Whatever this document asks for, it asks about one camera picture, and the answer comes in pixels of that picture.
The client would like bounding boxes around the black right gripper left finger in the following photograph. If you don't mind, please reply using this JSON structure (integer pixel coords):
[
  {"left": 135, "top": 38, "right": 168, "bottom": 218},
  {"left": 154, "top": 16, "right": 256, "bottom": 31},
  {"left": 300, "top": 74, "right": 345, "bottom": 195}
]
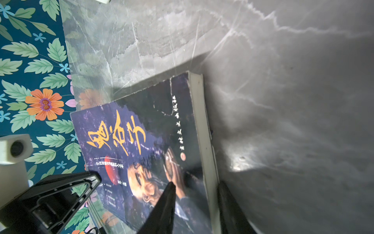
[{"left": 137, "top": 182, "right": 176, "bottom": 234}]

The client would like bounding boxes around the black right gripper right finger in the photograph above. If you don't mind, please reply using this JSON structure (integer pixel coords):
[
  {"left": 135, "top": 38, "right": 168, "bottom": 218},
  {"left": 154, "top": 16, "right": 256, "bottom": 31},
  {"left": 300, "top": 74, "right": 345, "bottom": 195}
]
[{"left": 217, "top": 181, "right": 257, "bottom": 234}]

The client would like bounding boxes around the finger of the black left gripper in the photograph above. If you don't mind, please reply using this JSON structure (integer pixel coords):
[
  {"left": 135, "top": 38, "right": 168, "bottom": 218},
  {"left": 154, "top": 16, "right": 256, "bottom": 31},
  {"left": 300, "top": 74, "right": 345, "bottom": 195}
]
[{"left": 1, "top": 172, "right": 101, "bottom": 234}]

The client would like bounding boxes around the purple book underneath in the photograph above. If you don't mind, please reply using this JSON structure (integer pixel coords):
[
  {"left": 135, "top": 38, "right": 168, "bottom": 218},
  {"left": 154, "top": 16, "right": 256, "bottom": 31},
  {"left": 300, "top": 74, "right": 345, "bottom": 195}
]
[{"left": 71, "top": 72, "right": 221, "bottom": 234}]

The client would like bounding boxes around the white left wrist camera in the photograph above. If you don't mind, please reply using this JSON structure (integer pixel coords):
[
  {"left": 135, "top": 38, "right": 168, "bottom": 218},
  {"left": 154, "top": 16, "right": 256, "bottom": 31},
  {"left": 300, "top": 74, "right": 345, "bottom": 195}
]
[{"left": 1, "top": 134, "right": 34, "bottom": 207}]

